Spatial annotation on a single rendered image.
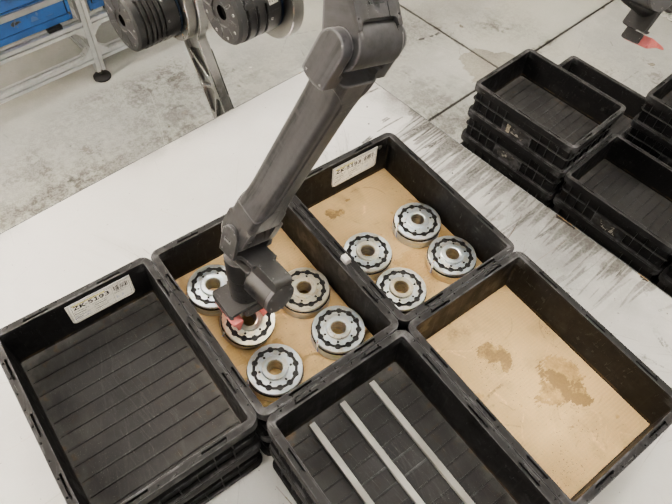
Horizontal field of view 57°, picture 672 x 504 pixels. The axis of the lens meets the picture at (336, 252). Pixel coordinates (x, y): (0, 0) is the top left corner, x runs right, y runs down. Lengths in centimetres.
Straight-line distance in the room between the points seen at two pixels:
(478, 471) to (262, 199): 60
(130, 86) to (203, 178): 148
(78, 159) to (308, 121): 207
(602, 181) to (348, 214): 114
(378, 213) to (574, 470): 64
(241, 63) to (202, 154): 146
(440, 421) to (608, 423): 31
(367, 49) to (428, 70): 245
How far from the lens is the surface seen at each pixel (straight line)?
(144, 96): 300
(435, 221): 136
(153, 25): 181
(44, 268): 156
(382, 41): 71
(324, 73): 70
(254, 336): 118
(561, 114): 230
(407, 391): 118
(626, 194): 228
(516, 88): 234
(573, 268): 159
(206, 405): 117
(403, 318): 113
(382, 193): 143
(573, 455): 122
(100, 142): 283
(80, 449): 119
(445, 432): 116
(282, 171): 84
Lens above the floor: 190
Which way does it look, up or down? 54 degrees down
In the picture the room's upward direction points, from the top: 5 degrees clockwise
